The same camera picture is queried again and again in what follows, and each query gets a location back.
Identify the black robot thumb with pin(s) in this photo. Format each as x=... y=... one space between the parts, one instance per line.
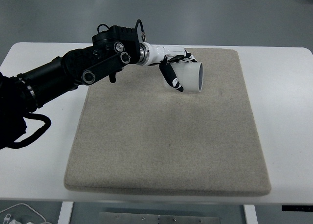
x=170 y=76

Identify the beige felt mat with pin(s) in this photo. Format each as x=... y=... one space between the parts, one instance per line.
x=138 y=137

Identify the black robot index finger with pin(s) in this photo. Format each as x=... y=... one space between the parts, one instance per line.
x=189 y=58

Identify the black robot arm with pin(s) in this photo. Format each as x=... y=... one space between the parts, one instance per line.
x=111 y=50

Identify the black desk control panel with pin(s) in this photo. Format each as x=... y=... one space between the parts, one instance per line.
x=297 y=208

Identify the white table leg right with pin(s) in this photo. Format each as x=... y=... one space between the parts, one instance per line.
x=250 y=214

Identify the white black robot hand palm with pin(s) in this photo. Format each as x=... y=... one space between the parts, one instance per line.
x=154 y=54

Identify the metal table base plate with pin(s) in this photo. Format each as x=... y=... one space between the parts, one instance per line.
x=132 y=218

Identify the white table leg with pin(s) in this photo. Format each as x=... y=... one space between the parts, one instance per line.
x=65 y=213
x=250 y=214

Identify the white ribbed cup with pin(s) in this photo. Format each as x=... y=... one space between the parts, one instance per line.
x=190 y=76

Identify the white table leg left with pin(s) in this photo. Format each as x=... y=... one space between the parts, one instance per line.
x=65 y=213

